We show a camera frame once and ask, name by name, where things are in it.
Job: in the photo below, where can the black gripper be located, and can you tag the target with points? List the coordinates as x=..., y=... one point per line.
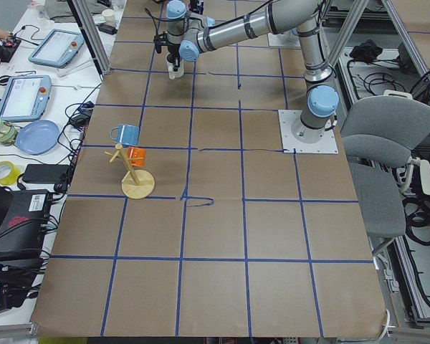
x=173, y=50

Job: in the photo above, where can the white mug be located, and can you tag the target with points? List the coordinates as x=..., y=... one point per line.
x=174, y=74

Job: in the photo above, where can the blue white milk carton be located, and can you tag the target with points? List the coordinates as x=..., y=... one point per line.
x=196, y=6

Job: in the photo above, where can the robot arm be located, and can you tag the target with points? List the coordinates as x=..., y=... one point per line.
x=190, y=34

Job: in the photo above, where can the white paper cup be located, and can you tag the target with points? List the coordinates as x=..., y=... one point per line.
x=109, y=17

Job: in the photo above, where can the blue mug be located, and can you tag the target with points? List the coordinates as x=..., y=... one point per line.
x=125, y=134

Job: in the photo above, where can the orange mug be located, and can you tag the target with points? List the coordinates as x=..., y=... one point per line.
x=136, y=156

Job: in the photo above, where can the upper teach pendant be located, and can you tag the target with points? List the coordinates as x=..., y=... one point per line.
x=57, y=49

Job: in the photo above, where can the teach pendant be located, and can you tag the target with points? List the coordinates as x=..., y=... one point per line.
x=25, y=98
x=57, y=49

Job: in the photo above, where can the wooden mug tree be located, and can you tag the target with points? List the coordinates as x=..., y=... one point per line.
x=136, y=183

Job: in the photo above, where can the lower teach pendant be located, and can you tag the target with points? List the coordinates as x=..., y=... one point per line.
x=25, y=98

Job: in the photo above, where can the blue plate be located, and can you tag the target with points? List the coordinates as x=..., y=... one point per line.
x=37, y=137

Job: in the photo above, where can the black power adapter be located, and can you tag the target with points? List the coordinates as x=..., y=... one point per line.
x=45, y=173

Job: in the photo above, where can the green tape rolls stack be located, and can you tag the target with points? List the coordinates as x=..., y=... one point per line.
x=8, y=133

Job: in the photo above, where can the yellow tape roll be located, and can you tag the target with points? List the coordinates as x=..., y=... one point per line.
x=9, y=173

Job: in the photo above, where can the grey office chair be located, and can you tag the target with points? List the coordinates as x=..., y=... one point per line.
x=384, y=129

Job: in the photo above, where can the aluminium frame post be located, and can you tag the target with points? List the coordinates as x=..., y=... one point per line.
x=85, y=22

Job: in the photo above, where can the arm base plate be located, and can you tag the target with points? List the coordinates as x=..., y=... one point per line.
x=297, y=138
x=287, y=40

